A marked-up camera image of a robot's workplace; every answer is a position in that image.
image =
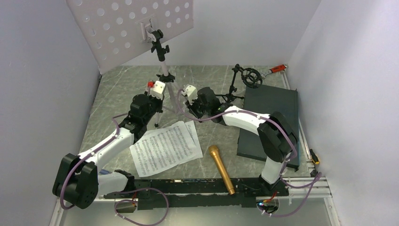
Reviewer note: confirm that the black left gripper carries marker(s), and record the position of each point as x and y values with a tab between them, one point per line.
158	100

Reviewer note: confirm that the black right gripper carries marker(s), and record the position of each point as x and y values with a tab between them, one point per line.
193	107

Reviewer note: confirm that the lilac perforated music stand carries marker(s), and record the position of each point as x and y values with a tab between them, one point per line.
117	31

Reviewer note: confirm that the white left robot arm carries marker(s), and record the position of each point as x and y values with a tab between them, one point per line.
78	180

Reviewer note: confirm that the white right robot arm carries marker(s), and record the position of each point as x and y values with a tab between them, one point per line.
276	135

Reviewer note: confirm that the lower sheet music page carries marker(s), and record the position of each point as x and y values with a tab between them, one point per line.
190	128

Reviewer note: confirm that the sheet music page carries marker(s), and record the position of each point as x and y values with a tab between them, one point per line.
190	128
164	150

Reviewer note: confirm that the gold microphone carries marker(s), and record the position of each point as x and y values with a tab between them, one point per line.
214	153

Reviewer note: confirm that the top sheet music page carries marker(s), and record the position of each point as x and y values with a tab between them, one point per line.
164	150

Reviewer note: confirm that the dark rectangular equipment case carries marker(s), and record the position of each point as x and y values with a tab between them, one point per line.
266	99

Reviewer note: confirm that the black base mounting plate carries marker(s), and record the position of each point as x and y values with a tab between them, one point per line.
203	192

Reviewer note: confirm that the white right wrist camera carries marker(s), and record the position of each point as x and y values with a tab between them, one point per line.
190	92

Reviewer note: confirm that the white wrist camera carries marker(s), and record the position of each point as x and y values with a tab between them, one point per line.
190	92
156	89

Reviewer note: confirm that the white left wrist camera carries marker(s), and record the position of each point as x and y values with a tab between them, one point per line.
156	89

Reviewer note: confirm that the black microphone shock-mount stand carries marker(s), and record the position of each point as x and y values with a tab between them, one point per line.
250	77

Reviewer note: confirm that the red-handled adjustable wrench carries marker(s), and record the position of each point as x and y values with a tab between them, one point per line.
275	69

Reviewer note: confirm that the yellow-handled screwdriver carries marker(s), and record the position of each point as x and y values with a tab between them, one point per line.
314	157

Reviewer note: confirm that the aluminium frame rails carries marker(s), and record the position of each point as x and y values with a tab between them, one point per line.
79	182

